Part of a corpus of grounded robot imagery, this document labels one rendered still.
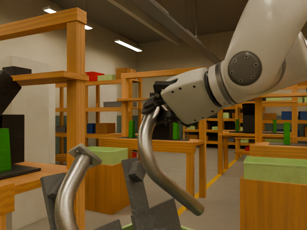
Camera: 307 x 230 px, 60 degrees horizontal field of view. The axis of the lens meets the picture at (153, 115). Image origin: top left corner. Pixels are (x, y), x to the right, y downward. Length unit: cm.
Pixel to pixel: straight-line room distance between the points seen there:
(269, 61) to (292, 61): 7
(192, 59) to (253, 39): 1120
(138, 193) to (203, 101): 25
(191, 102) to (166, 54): 1154
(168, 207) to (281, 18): 48
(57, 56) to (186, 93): 824
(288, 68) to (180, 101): 20
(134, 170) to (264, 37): 36
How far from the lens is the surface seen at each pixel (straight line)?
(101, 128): 599
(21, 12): 816
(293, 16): 39
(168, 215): 68
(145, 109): 59
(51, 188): 52
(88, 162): 51
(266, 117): 778
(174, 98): 53
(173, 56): 1191
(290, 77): 46
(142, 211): 61
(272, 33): 38
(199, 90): 50
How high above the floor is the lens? 125
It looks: level
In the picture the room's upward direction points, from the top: straight up
